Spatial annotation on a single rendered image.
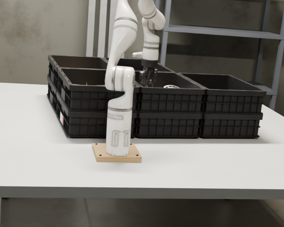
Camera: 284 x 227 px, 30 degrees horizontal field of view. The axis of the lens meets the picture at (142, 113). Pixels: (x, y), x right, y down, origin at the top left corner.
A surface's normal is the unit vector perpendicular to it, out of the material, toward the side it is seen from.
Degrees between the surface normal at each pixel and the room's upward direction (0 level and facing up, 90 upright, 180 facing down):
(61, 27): 90
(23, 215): 0
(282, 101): 90
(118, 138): 89
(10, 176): 0
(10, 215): 0
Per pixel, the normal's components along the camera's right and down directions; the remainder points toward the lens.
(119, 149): 0.27, 0.24
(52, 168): 0.09, -0.97
